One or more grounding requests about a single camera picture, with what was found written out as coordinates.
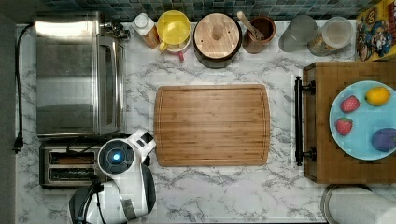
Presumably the dark pot with wooden lid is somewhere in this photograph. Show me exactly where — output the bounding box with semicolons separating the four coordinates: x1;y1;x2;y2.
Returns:
193;13;242;69

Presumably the white capped sauce bottle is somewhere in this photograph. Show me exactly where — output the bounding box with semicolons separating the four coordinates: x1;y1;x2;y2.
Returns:
132;13;159;49

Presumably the lower red strawberry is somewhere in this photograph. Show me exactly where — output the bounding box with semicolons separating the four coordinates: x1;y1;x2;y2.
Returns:
335;117;353;136

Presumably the black drawer handle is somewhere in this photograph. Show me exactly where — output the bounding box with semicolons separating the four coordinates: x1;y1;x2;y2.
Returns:
294;76;316;166

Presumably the black power cable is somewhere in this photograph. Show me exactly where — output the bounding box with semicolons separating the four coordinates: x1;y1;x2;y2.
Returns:
12;21;35;154

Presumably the pink mug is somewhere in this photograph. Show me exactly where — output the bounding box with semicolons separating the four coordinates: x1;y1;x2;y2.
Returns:
167;39;191;62

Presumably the wooden spoon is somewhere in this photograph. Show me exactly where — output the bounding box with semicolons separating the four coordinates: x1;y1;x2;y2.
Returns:
237;11;264;40

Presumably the light blue plate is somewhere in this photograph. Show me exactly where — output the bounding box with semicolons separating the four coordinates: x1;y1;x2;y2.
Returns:
329;80;396;161

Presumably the stainless steel toaster oven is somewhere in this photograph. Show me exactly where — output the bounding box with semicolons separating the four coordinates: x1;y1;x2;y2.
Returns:
35;11;130;138

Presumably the grey plastic pitcher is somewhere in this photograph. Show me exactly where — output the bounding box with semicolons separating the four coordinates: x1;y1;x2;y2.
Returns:
278;15;318;52

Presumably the silver two-slot toaster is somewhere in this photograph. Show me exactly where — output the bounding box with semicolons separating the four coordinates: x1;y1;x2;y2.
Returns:
39;141;107;189

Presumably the purple eggplant toy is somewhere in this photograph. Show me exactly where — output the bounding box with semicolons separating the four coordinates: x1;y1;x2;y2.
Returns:
372;128;396;151

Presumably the wooden drawer box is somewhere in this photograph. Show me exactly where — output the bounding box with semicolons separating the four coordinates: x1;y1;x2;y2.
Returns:
303;62;396;184

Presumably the upper red strawberry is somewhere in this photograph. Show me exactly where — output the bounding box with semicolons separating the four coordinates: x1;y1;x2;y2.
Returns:
340;95;361;113

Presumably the brown utensil holder cup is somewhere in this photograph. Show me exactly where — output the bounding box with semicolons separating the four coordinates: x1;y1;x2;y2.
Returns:
242;16;276;54

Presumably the yellow cereal box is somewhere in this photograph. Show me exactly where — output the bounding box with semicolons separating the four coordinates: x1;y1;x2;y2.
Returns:
356;0;396;62

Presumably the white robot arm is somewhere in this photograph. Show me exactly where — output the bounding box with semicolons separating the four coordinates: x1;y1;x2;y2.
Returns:
68;130;156;224

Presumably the red strawberry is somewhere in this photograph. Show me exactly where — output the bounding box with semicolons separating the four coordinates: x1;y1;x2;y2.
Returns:
335;117;353;136
340;95;361;113

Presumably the yellow lemon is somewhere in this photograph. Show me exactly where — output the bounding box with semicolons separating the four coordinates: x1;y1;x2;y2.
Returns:
365;87;390;106

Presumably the bamboo cutting board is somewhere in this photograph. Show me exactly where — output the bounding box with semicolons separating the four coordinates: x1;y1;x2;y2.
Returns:
154;84;270;166

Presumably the yellow cup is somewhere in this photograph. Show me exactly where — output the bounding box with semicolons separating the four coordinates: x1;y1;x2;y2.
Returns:
157;10;191;51

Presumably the clear jar with cereal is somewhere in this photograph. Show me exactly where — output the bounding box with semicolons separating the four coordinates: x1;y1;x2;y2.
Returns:
307;17;353;56

